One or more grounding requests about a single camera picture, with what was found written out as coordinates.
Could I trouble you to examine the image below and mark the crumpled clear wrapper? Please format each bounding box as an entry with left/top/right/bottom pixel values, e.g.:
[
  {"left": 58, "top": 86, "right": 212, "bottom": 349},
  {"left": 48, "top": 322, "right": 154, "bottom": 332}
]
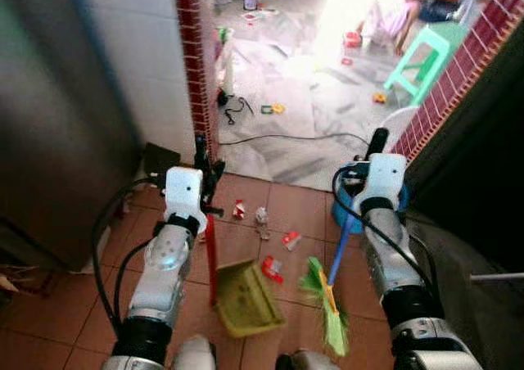
[{"left": 255, "top": 207, "right": 271, "bottom": 240}]

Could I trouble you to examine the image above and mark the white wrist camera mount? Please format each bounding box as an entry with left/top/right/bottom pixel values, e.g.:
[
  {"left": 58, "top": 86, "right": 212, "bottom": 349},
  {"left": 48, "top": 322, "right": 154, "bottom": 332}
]
[
  {"left": 368, "top": 153, "right": 409, "bottom": 205},
  {"left": 164, "top": 167, "right": 206, "bottom": 225}
]

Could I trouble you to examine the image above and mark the long black floor cable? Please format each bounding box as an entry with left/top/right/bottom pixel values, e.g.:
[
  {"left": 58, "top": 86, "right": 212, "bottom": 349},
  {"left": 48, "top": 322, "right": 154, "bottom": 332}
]
[{"left": 219, "top": 131, "right": 371, "bottom": 148}]

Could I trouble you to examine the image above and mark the robot left leg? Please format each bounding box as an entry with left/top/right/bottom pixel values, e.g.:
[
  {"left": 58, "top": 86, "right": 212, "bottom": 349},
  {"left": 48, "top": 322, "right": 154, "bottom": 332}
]
[{"left": 172, "top": 336, "right": 218, "bottom": 370}]

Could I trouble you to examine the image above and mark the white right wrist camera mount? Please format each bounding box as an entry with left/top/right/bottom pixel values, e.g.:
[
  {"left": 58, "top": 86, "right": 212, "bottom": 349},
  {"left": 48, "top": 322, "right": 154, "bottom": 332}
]
[{"left": 368, "top": 153, "right": 409, "bottom": 205}]

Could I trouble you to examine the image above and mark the green plastic stool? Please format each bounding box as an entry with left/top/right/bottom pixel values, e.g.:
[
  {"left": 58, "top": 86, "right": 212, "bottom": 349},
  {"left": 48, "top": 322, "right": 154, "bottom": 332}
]
[{"left": 383, "top": 25, "right": 453, "bottom": 106}]

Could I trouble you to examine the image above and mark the green broom with blue handle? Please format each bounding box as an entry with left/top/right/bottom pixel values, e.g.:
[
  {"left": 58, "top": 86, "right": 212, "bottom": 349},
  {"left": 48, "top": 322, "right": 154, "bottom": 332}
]
[{"left": 299, "top": 213, "right": 359, "bottom": 357}]

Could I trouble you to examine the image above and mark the grey floor mat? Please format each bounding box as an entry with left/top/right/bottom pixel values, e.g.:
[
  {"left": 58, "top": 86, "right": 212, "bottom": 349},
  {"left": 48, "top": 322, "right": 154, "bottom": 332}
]
[{"left": 405, "top": 210, "right": 524, "bottom": 370}]

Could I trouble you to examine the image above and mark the blue plastic bucket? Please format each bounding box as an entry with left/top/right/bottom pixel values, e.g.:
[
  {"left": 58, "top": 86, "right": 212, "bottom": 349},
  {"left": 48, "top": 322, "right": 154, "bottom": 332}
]
[{"left": 331, "top": 182, "right": 410, "bottom": 234}]

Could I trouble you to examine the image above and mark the robot right leg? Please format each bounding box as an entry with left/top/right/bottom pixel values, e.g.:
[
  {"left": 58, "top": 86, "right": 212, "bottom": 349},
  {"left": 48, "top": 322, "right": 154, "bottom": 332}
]
[{"left": 277, "top": 350, "right": 341, "bottom": 370}]

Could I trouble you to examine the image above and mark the grey folding chair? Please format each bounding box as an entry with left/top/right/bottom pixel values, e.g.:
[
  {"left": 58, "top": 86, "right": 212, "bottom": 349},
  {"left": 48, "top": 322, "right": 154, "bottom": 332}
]
[{"left": 471, "top": 273, "right": 524, "bottom": 283}]

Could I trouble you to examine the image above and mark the olive dustpan with red handle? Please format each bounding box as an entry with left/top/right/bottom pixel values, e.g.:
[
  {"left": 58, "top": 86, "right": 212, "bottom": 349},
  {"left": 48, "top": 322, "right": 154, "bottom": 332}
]
[{"left": 203, "top": 198, "right": 287, "bottom": 339}]

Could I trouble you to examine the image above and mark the robot leg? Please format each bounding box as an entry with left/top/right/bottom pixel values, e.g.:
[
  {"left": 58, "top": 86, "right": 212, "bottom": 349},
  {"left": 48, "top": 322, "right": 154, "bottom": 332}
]
[
  {"left": 172, "top": 336, "right": 218, "bottom": 370},
  {"left": 277, "top": 350, "right": 341, "bottom": 370}
]

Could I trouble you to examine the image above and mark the grey metal fridge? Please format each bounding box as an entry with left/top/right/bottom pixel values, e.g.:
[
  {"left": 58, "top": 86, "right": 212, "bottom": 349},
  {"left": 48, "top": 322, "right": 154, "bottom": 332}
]
[{"left": 0, "top": 0, "right": 142, "bottom": 271}]

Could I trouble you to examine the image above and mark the sitting child in pink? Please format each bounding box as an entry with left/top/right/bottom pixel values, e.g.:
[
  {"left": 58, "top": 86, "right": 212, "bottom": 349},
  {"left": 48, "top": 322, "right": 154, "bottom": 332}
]
[{"left": 360, "top": 0, "right": 440, "bottom": 57}]

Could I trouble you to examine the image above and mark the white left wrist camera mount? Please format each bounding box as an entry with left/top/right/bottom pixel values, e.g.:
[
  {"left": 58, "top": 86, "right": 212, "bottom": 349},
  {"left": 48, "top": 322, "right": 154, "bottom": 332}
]
[{"left": 164, "top": 167, "right": 206, "bottom": 225}]

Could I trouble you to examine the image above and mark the small black box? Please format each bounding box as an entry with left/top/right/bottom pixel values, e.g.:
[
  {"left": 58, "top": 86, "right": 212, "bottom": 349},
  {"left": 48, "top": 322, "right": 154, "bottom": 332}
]
[{"left": 143, "top": 143, "right": 183, "bottom": 174}]

